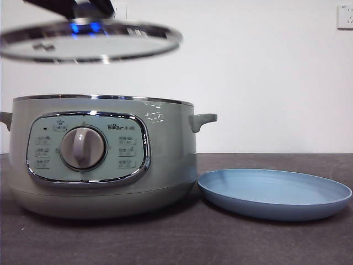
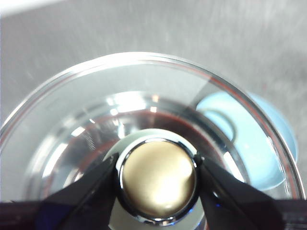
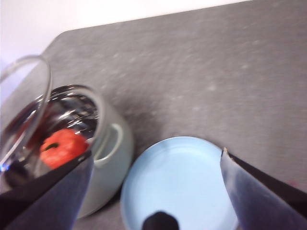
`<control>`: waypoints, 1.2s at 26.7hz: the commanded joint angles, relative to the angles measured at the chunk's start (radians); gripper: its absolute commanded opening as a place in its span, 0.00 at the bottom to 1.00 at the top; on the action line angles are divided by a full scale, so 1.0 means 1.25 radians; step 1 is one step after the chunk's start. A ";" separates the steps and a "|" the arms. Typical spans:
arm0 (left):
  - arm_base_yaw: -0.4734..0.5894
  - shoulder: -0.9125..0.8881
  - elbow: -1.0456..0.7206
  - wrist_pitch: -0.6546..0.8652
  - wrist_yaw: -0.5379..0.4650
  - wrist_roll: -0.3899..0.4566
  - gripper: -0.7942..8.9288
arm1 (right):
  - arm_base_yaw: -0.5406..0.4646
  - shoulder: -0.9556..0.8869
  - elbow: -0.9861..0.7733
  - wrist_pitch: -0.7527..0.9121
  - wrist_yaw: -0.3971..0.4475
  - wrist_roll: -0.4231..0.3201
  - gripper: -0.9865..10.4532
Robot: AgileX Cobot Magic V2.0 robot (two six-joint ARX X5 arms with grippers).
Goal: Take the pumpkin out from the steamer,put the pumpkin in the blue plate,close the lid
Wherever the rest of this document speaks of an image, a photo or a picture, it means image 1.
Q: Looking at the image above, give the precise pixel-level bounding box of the blue round plate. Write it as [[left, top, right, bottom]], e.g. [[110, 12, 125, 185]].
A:
[[196, 168, 353, 221]]

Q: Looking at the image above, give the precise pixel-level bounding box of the white wall socket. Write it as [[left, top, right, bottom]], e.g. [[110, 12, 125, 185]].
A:
[[111, 4, 128, 22], [336, 4, 353, 30]]

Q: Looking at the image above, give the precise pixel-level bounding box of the pale green electric steamer pot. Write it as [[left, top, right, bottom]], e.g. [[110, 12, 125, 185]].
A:
[[0, 94, 218, 220]]

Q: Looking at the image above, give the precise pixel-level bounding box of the glass lid with green knob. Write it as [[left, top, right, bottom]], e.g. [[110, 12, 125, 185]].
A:
[[0, 17, 184, 65]]

